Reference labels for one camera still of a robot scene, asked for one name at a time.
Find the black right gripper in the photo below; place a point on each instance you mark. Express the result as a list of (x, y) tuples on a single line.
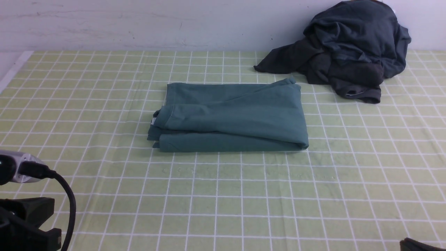
[(409, 244)]

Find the green long-sleeve top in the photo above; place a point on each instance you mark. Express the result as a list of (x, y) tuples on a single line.
[(230, 118)]

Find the dark grey crumpled garment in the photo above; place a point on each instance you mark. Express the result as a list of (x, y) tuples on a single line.
[(353, 47)]

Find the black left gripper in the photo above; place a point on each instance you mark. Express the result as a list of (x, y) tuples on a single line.
[(20, 222)]

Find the green checkered tablecloth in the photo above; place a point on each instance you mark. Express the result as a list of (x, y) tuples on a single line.
[(372, 175)]

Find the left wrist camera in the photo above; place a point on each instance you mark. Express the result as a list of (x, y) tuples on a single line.
[(10, 162)]

